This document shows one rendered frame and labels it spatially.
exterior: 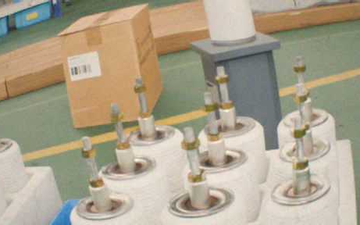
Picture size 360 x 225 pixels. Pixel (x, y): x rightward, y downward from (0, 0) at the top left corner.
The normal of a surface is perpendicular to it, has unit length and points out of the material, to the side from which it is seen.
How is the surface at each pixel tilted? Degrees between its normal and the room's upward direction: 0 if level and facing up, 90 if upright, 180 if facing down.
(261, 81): 90
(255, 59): 90
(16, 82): 90
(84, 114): 89
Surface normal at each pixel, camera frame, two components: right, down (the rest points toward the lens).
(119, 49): -0.14, 0.32
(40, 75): 0.26, 0.25
